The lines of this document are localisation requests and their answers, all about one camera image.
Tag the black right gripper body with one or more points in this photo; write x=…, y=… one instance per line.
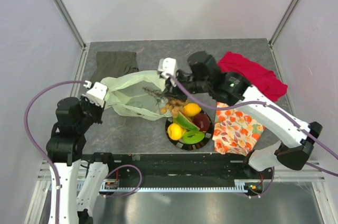
x=190, y=84

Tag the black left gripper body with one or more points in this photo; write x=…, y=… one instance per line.
x=92, y=112

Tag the yellow orange fake mango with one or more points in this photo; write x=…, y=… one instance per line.
x=191, y=109

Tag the brown fake walnuts cluster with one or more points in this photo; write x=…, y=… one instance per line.
x=167, y=105

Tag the fake watermelon slice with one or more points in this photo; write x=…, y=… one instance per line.
x=185, y=122

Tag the dark red fake apple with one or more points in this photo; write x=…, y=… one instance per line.
x=202, y=121

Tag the pale green plastic bag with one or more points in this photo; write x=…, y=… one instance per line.
x=137, y=94

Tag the yellow fake pear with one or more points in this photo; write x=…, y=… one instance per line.
x=175, y=131

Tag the green fake starfruit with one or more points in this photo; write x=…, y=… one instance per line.
x=193, y=137

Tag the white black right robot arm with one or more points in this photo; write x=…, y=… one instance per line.
x=296, y=137

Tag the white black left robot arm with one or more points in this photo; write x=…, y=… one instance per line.
x=68, y=204

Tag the dark olive cloth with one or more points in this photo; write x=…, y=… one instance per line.
x=114, y=64

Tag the cream plate with dark rim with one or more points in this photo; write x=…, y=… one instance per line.
x=189, y=147

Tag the orange floral cloth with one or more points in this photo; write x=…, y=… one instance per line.
x=235, y=132

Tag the red cloth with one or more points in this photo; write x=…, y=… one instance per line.
x=265, y=80

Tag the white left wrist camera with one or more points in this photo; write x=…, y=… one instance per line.
x=96, y=93

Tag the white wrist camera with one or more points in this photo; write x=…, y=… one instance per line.
x=96, y=93
x=167, y=66

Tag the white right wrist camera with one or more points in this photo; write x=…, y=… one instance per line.
x=167, y=66

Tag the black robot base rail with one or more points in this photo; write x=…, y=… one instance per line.
x=189, y=170

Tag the grey slotted cable duct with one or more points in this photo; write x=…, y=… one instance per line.
x=239, y=187

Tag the left aluminium frame post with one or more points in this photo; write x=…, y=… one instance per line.
x=70, y=23

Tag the aluminium frame post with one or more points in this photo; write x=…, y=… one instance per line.
x=70, y=23
x=283, y=21

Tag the right aluminium frame post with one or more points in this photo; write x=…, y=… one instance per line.
x=283, y=21

